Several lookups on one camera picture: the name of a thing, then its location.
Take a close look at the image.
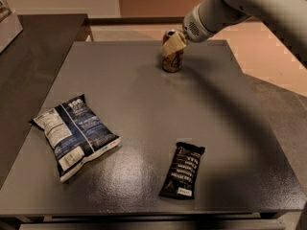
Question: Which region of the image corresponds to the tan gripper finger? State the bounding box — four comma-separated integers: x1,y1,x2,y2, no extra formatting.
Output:
161,32,187,57

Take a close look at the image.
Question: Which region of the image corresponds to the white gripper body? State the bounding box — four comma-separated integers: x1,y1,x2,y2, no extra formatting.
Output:
182,6,214,43

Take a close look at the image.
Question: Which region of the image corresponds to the orange soda can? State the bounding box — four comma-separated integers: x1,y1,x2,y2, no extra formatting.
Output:
162,29,183,73

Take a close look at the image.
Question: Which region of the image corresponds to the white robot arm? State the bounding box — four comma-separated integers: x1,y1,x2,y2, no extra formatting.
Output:
161,0,307,66

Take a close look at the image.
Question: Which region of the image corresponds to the blue chip bag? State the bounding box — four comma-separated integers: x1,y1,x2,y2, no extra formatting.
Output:
30,95,121,183

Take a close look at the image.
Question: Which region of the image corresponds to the black snack bar wrapper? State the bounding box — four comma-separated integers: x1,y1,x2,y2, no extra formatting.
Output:
159,142,205,199

